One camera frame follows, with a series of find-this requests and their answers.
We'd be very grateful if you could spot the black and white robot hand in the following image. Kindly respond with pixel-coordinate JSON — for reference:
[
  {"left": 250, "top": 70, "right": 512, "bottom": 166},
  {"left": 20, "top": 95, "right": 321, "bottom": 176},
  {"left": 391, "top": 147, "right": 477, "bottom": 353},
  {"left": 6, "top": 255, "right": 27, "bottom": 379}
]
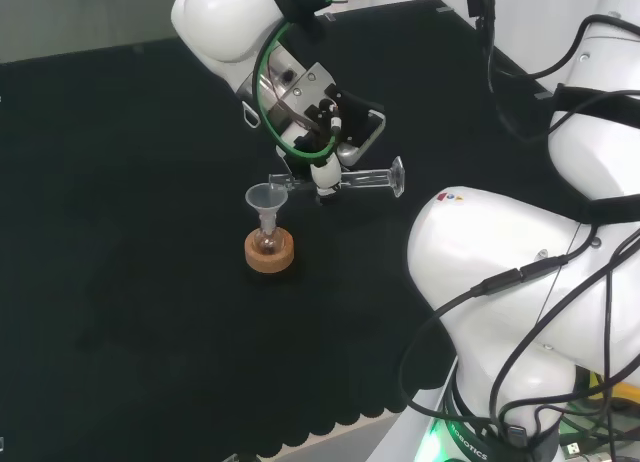
[{"left": 292, "top": 88, "right": 388, "bottom": 206}]

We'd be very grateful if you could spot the clear graduated cylinder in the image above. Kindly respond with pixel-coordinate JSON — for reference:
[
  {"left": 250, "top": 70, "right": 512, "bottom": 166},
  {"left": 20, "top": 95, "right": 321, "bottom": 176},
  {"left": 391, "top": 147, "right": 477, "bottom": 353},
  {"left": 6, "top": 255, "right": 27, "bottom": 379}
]
[{"left": 267, "top": 155, "right": 406, "bottom": 200}]

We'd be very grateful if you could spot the round-bottom glass flask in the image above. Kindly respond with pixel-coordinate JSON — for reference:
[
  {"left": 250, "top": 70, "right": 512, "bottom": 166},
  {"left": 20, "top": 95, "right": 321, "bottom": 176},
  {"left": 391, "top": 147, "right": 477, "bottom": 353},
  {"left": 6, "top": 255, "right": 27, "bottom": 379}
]
[{"left": 253, "top": 220, "right": 284, "bottom": 257}]

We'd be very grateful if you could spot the clear plastic funnel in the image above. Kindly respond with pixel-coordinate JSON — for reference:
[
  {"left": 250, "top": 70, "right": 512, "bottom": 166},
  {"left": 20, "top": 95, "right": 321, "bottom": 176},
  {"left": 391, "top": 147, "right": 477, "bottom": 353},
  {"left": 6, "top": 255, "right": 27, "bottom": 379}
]
[{"left": 244, "top": 182, "right": 290, "bottom": 233}]

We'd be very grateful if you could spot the black bench cloth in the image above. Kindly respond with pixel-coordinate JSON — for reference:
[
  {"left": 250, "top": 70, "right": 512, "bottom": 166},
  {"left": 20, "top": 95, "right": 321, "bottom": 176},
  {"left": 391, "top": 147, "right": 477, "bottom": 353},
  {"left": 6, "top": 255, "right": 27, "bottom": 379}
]
[{"left": 0, "top": 0, "right": 640, "bottom": 462}]

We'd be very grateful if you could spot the pale board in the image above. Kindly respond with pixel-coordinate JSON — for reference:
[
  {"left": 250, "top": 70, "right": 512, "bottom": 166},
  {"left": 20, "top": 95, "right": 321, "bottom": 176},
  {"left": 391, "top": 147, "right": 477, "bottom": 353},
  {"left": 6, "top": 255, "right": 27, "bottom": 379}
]
[{"left": 0, "top": 0, "right": 177, "bottom": 64}]

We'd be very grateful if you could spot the metal wrist camera mount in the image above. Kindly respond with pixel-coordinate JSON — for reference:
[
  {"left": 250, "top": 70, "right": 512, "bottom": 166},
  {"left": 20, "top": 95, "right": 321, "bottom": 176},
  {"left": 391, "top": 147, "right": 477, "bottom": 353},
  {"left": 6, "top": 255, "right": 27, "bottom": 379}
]
[{"left": 239, "top": 60, "right": 337, "bottom": 133}]

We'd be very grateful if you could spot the green cable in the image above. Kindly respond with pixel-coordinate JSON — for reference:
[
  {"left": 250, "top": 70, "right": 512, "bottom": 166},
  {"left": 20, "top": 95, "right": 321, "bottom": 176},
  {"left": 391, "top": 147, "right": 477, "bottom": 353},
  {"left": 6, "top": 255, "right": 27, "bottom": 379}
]
[{"left": 251, "top": 19, "right": 344, "bottom": 160}]

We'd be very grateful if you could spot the cork ring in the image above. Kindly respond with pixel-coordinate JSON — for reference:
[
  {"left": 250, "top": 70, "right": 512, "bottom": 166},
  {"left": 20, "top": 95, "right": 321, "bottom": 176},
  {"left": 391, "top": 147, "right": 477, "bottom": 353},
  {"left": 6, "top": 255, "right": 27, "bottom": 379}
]
[{"left": 243, "top": 229, "right": 296, "bottom": 275}]

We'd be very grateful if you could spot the black cable with connector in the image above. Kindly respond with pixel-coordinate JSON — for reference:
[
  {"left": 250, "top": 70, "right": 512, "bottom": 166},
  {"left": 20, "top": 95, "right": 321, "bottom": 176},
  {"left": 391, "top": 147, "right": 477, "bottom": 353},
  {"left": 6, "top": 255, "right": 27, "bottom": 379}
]
[{"left": 398, "top": 221, "right": 617, "bottom": 424}]

